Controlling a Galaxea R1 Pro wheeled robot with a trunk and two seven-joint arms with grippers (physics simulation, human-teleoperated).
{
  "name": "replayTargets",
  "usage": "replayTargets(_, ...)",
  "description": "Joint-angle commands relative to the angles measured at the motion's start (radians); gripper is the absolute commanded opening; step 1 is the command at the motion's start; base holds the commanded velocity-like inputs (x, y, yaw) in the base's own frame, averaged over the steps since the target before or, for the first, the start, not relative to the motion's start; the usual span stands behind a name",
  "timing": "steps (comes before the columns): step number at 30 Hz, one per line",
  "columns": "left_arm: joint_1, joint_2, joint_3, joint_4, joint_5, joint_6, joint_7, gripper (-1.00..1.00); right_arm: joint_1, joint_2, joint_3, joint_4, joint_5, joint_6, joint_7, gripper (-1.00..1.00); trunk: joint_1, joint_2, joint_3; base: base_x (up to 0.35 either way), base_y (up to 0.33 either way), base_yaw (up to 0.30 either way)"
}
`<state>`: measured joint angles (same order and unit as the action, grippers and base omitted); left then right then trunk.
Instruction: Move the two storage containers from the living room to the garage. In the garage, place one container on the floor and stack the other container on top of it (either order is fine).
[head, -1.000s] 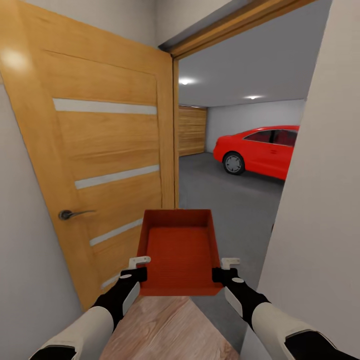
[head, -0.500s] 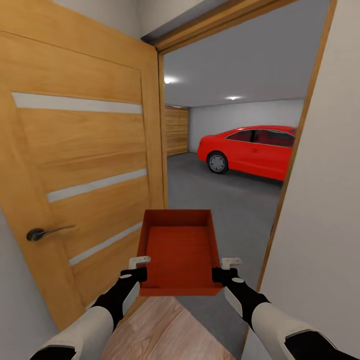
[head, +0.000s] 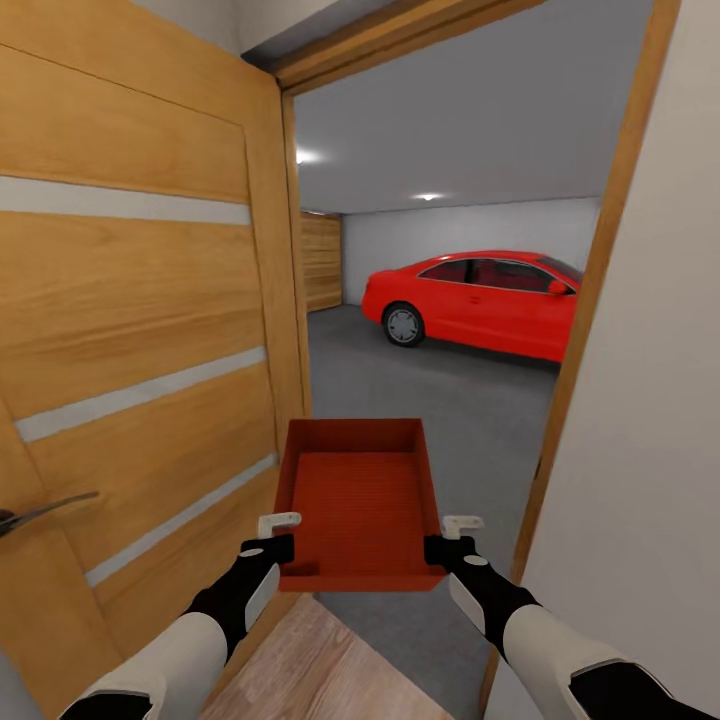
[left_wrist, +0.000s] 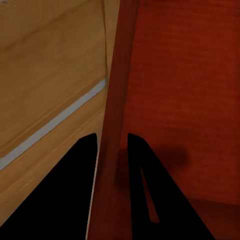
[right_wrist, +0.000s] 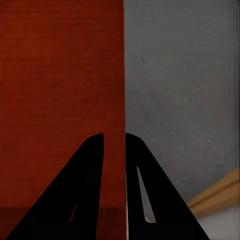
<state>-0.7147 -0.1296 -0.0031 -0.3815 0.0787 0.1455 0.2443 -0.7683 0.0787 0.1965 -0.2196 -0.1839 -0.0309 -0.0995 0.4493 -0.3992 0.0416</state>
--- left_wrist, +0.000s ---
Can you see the door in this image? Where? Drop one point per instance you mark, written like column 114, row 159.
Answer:
column 55, row 65

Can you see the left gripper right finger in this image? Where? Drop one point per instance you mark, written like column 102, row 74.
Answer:
column 178, row 220

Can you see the storage box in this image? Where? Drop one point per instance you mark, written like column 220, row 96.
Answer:
column 174, row 81

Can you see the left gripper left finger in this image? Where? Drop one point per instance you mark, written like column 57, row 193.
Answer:
column 58, row 208

